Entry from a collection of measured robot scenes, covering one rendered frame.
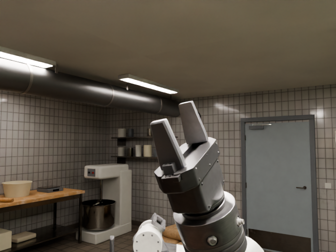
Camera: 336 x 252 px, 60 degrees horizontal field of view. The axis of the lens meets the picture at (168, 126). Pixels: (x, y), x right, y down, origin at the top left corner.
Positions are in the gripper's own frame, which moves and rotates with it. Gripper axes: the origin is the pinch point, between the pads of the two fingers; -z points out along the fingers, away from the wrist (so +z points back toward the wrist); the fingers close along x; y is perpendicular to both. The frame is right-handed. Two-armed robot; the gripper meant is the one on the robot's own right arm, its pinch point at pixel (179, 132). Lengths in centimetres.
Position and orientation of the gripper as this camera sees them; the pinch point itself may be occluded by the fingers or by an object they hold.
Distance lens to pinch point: 37.9
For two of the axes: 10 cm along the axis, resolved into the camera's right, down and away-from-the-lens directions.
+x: 4.4, -3.3, 8.4
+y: 8.5, -1.6, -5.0
